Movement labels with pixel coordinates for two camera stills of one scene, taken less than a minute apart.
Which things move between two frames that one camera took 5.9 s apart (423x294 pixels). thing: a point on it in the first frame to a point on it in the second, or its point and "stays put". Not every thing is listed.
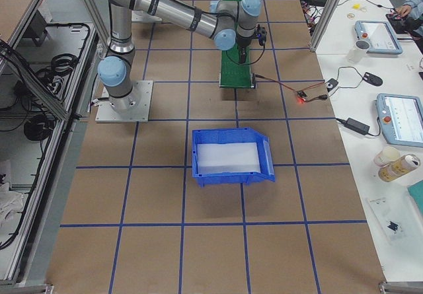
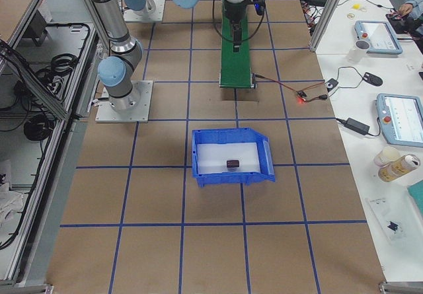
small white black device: [331, 84] stays put
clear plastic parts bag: [396, 221] stays put
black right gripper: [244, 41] to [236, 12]
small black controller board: [302, 94] stays put
